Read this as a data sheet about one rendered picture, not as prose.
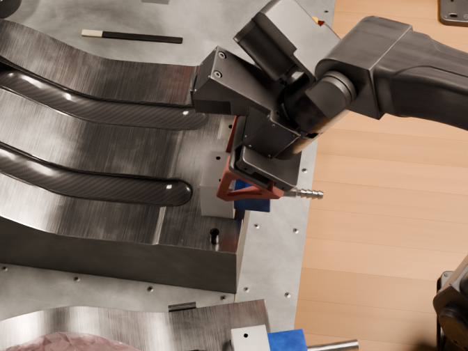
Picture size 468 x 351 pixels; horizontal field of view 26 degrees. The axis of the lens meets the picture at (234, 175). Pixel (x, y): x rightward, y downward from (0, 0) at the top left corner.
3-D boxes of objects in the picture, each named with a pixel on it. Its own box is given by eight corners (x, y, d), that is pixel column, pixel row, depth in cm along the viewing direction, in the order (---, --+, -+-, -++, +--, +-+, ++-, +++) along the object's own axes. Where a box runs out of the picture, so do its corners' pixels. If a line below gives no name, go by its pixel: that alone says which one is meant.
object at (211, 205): (324, 192, 113) (326, 161, 109) (320, 228, 110) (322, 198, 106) (209, 180, 115) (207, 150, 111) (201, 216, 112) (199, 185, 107)
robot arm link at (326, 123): (259, 97, 97) (300, 59, 92) (286, 69, 101) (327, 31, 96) (308, 149, 98) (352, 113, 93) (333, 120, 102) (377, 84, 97)
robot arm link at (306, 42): (212, 58, 97) (260, 4, 86) (267, 7, 100) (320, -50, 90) (296, 145, 97) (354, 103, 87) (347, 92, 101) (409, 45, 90)
